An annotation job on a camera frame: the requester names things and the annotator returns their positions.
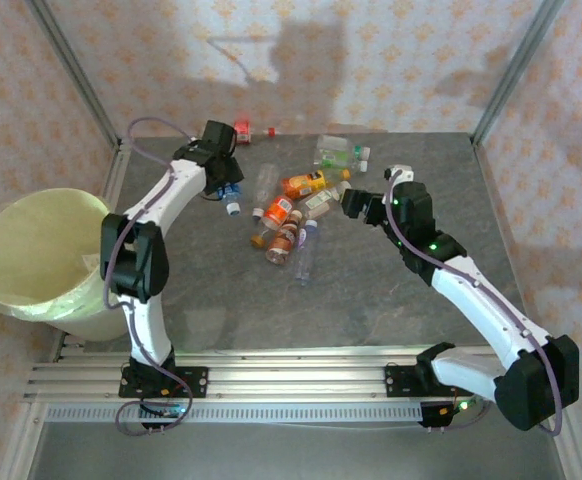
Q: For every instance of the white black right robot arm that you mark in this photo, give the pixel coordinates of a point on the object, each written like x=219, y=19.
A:
x=481, y=300

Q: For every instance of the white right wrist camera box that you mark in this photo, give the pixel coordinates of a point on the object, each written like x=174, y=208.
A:
x=403, y=174

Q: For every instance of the red label cola bottle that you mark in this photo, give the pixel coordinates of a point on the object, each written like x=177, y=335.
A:
x=242, y=132

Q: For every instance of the aluminium right side rail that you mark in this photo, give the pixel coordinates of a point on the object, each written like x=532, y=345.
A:
x=491, y=200

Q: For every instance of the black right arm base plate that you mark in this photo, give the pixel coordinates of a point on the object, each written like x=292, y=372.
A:
x=396, y=382

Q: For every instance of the clear bottle white green label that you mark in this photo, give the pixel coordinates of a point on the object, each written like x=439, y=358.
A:
x=318, y=202

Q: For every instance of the aluminium left frame post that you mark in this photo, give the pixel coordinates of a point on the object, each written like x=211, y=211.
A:
x=71, y=65

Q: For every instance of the small orange label bottle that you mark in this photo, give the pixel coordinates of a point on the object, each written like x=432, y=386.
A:
x=278, y=210

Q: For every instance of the aluminium frame post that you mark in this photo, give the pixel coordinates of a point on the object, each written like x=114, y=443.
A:
x=71, y=65
x=516, y=65

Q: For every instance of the clear square plastic bottle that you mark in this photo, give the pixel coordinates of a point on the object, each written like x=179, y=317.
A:
x=333, y=144

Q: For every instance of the clear unlabelled plastic bottle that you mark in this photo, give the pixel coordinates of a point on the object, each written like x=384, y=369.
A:
x=267, y=185

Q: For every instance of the pale yellow plastic bin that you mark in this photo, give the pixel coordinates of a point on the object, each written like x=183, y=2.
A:
x=31, y=240

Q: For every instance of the slim clear bottle purple cap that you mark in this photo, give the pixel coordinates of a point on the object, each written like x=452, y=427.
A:
x=306, y=255

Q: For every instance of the blue label water bottle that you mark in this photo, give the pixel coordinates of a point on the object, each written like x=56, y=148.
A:
x=232, y=200

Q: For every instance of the brown Nescafe coffee bottle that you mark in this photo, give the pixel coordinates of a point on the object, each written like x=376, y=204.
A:
x=285, y=237

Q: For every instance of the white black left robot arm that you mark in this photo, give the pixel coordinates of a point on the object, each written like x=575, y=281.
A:
x=171, y=190

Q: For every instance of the aluminium right frame post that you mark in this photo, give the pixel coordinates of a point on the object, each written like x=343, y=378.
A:
x=516, y=65

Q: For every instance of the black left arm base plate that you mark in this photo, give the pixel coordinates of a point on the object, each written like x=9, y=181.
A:
x=198, y=382

